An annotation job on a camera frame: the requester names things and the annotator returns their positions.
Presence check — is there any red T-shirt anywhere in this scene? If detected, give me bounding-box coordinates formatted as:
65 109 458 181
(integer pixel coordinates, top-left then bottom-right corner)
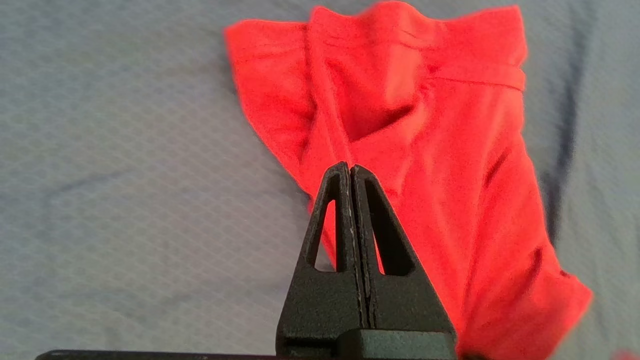
223 1 594 360

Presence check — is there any blue-grey bed sheet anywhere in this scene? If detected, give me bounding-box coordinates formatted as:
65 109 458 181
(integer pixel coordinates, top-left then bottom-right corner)
0 0 640 360

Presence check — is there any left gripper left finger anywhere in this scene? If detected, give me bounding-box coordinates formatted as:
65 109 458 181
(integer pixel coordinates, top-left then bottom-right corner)
276 161 369 358

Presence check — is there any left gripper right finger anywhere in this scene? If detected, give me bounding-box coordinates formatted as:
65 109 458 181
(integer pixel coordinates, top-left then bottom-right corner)
351 164 458 359

